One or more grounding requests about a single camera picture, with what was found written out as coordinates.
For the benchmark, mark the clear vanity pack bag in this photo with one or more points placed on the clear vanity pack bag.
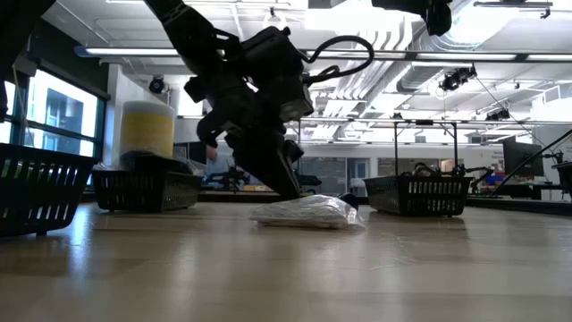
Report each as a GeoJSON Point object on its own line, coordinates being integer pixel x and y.
{"type": "Point", "coordinates": [308, 212]}

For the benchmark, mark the black background robot arm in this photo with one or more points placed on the black background robot arm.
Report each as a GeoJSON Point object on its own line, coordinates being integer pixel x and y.
{"type": "Point", "coordinates": [420, 169]}
{"type": "Point", "coordinates": [230, 179]}

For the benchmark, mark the black bar with light strips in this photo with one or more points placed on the black bar with light strips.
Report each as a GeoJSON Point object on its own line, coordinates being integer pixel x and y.
{"type": "Point", "coordinates": [134, 52]}

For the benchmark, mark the person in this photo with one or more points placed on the person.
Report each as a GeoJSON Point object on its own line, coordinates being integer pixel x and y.
{"type": "Point", "coordinates": [219, 166]}

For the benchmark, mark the black ceiling spotlight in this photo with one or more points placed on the black ceiling spotlight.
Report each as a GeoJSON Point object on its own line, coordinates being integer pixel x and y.
{"type": "Point", "coordinates": [156, 85]}

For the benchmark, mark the black background monitor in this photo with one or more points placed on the black background monitor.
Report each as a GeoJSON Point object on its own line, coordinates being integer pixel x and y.
{"type": "Point", "coordinates": [523, 156]}

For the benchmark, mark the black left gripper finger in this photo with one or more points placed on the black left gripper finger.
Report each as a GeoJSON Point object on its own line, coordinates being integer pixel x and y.
{"type": "Point", "coordinates": [268, 165]}

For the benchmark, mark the silver ventilation duct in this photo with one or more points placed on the silver ventilation duct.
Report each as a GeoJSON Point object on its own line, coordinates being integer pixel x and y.
{"type": "Point", "coordinates": [465, 40]}

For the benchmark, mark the yellow canister with white lid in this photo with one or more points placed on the yellow canister with white lid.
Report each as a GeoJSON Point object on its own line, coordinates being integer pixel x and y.
{"type": "Point", "coordinates": [145, 129]}

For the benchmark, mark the large window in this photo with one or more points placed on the large window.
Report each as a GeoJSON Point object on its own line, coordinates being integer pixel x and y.
{"type": "Point", "coordinates": [62, 107]}

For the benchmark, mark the clear bag with black item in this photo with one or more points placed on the clear bag with black item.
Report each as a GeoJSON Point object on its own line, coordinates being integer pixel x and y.
{"type": "Point", "coordinates": [194, 166]}
{"type": "Point", "coordinates": [134, 161]}
{"type": "Point", "coordinates": [170, 163]}

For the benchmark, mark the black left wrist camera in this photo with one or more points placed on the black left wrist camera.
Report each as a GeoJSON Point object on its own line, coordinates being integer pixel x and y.
{"type": "Point", "coordinates": [297, 105]}

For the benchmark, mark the black ceiling camera device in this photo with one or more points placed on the black ceiling camera device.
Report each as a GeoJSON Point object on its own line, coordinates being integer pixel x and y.
{"type": "Point", "coordinates": [456, 78]}

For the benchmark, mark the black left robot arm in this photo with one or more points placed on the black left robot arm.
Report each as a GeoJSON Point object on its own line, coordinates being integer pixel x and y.
{"type": "Point", "coordinates": [187, 31]}

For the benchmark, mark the black plastic basket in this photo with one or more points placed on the black plastic basket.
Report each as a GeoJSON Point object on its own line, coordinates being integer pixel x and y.
{"type": "Point", "coordinates": [40, 154]}
{"type": "Point", "coordinates": [147, 192]}
{"type": "Point", "coordinates": [564, 179]}
{"type": "Point", "coordinates": [384, 197]}

